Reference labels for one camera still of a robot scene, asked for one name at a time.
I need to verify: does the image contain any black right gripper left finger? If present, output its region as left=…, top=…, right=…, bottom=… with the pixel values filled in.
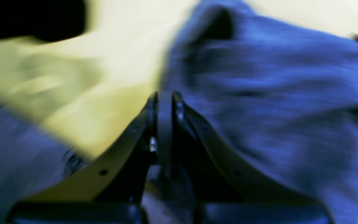
left=6, top=92, right=158, bottom=224

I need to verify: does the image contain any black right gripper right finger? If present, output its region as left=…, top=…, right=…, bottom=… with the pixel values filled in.
left=167, top=91, right=332, bottom=224

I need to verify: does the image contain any grey long-sleeve T-shirt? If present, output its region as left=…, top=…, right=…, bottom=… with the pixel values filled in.
left=0, top=0, right=358, bottom=224

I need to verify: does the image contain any yellow table cloth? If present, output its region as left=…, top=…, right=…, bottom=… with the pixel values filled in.
left=0, top=0, right=358, bottom=161

